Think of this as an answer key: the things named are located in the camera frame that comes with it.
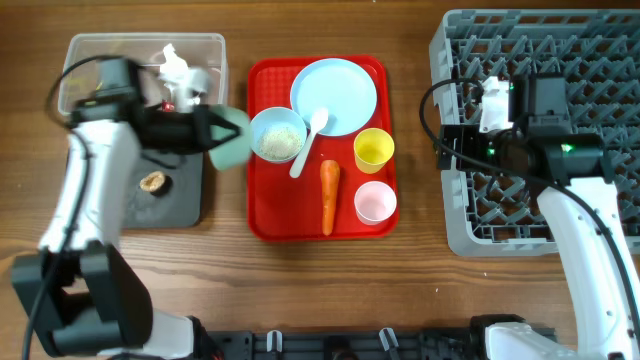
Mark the white napkin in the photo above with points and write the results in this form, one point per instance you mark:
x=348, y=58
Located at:
x=188, y=86

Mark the light blue rice bowl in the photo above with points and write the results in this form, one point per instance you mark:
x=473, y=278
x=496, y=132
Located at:
x=279, y=134

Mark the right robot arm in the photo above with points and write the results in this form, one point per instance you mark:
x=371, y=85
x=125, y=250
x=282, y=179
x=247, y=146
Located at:
x=525, y=131

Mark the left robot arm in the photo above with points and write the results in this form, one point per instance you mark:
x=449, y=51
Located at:
x=80, y=295

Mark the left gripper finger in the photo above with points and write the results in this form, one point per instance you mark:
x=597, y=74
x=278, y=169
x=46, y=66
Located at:
x=221, y=137
x=222, y=116

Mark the brown food lump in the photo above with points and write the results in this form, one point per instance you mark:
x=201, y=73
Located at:
x=153, y=182

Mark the green bowl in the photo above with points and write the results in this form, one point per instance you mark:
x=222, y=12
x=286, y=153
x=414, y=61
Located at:
x=237, y=151

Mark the orange carrot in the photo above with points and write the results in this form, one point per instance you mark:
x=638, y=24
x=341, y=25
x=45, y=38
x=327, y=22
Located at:
x=330, y=177

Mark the grey dishwasher rack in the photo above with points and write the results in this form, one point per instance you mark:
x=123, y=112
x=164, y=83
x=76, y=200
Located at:
x=597, y=51

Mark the white plastic spoon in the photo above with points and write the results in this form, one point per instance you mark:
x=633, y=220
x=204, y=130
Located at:
x=318, y=121

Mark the yellow cup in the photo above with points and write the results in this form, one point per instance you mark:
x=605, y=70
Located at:
x=373, y=148

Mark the clear plastic bin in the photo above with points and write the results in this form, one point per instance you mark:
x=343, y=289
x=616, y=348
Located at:
x=202, y=50

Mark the pink cup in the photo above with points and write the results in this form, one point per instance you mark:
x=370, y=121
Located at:
x=375, y=202

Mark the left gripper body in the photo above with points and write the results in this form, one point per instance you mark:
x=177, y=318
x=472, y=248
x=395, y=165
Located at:
x=176, y=133

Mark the black tray bin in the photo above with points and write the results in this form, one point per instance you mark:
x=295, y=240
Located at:
x=170, y=200

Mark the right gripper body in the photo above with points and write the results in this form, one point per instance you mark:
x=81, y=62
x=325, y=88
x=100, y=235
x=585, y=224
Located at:
x=471, y=142

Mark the light blue plate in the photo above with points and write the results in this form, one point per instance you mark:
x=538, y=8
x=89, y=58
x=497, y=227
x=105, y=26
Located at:
x=344, y=88

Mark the red snack wrapper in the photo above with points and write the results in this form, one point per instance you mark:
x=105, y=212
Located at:
x=167, y=106

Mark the red serving tray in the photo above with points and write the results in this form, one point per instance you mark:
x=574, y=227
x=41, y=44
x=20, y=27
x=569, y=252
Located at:
x=283, y=209

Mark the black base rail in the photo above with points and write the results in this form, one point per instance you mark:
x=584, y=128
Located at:
x=429, y=344

